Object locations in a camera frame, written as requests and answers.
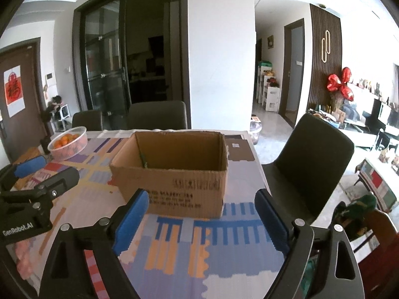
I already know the green lollipop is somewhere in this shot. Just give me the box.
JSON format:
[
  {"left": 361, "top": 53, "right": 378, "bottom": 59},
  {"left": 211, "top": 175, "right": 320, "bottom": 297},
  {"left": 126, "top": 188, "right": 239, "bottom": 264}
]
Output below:
[{"left": 140, "top": 152, "right": 148, "bottom": 169}]

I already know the dark chair far left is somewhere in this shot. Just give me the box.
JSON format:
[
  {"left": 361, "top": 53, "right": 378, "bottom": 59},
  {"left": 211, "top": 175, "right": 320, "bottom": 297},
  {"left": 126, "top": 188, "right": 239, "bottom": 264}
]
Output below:
[{"left": 72, "top": 110, "right": 103, "bottom": 131}]

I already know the dark chair behind box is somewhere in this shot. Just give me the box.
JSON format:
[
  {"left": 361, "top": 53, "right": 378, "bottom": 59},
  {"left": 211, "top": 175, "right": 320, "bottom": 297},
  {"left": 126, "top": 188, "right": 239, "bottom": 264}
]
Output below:
[{"left": 127, "top": 101, "right": 187, "bottom": 130}]

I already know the dark chair right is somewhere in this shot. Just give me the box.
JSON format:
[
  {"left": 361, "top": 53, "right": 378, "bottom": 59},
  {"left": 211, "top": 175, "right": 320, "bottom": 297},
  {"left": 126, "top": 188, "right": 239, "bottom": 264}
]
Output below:
[{"left": 262, "top": 113, "right": 354, "bottom": 224}]

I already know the brown entrance door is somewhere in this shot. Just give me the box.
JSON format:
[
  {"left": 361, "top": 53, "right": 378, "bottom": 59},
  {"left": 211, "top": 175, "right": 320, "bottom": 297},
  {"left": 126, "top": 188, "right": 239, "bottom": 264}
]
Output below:
[{"left": 1, "top": 38, "right": 50, "bottom": 162}]

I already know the dark glass sliding door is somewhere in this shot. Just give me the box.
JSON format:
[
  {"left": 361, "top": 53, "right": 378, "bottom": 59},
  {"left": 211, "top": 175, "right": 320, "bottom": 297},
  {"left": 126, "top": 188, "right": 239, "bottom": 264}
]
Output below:
[{"left": 72, "top": 0, "right": 190, "bottom": 130}]

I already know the brown cardboard box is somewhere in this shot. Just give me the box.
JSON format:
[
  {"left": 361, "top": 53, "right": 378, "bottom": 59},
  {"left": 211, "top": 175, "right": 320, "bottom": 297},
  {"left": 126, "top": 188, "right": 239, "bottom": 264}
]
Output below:
[{"left": 109, "top": 130, "right": 228, "bottom": 219}]

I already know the woven wicker tissue box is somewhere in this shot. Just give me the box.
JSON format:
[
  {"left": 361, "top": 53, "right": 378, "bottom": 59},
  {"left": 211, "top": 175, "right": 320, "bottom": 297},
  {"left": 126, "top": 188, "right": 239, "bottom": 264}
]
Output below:
[{"left": 13, "top": 147, "right": 41, "bottom": 164}]

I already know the person's left hand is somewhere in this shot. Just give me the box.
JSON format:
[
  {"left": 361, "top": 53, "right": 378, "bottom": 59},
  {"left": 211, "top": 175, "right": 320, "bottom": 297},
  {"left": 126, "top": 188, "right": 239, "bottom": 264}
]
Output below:
[{"left": 14, "top": 239, "right": 39, "bottom": 280}]

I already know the white basket of oranges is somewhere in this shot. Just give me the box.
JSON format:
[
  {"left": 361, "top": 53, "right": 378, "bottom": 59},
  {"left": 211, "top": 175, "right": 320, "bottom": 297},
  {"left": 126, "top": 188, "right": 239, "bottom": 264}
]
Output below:
[{"left": 48, "top": 126, "right": 88, "bottom": 161}]

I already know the red bow decoration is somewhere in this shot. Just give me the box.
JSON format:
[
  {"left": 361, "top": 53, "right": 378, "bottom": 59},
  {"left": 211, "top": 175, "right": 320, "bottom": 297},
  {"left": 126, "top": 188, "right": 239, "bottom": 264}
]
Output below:
[{"left": 327, "top": 67, "right": 354, "bottom": 101}]

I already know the white shelf unit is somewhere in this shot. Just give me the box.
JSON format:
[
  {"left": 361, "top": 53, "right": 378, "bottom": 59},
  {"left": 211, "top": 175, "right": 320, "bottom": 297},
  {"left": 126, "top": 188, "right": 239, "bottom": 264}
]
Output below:
[{"left": 256, "top": 61, "right": 281, "bottom": 112}]

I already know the red fu door poster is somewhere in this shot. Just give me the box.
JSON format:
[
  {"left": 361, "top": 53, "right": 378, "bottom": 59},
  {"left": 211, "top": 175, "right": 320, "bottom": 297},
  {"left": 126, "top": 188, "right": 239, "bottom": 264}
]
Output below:
[{"left": 3, "top": 66, "right": 25, "bottom": 117}]

